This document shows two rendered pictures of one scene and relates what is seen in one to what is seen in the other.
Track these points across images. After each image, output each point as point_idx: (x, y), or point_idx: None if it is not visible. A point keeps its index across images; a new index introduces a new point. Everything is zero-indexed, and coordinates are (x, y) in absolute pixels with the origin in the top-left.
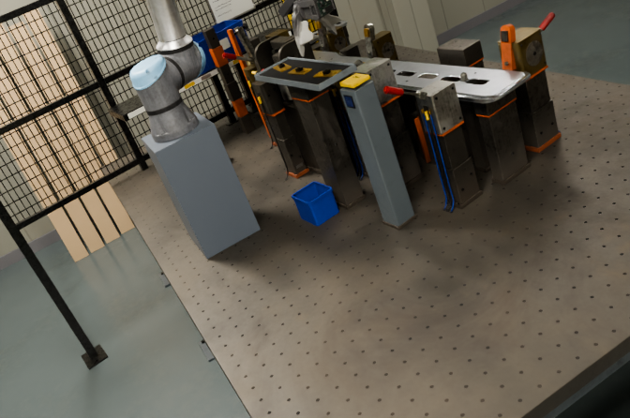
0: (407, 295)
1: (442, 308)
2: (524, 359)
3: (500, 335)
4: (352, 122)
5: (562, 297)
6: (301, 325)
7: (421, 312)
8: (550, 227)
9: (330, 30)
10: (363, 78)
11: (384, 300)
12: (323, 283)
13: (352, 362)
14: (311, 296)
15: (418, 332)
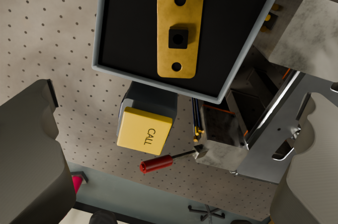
0: (88, 88)
1: (89, 111)
2: (81, 151)
3: (88, 140)
4: None
5: (123, 154)
6: (20, 29)
7: (81, 102)
8: (176, 137)
9: (302, 110)
10: (144, 151)
11: (77, 76)
12: (64, 14)
13: (26, 85)
14: (46, 14)
15: (67, 107)
